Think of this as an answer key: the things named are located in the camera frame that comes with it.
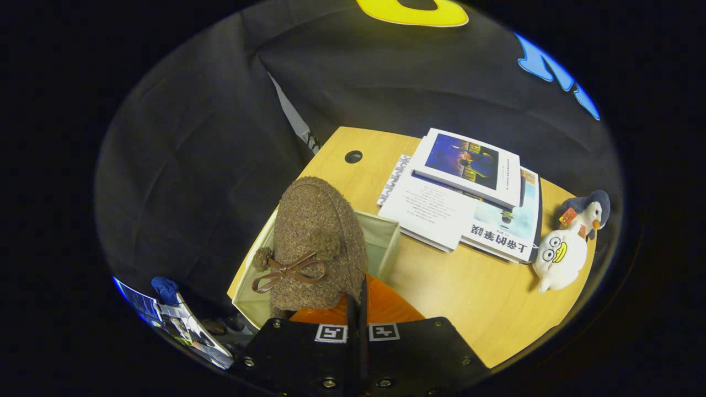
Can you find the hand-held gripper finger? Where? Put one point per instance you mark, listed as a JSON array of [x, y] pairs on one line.
[[352, 364], [364, 331]]

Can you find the lit display screen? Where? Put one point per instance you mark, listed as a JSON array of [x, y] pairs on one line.
[[138, 300]]

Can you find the penguin plush toy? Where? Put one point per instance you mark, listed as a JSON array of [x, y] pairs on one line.
[[593, 212]]

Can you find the brown fuzzy shoe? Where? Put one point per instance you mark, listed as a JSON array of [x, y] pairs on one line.
[[314, 220]]

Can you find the blue crumpled cloth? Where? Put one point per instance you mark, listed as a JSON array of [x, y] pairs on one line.
[[165, 289]]

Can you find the green fabric storage box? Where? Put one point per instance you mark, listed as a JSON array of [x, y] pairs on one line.
[[380, 237]]

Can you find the white book with text cover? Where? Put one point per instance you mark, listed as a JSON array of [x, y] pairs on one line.
[[430, 212]]

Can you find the white duck plush toy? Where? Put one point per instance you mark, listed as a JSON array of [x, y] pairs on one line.
[[562, 259]]

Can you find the white book with blue picture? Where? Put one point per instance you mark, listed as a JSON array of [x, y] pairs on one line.
[[463, 160]]

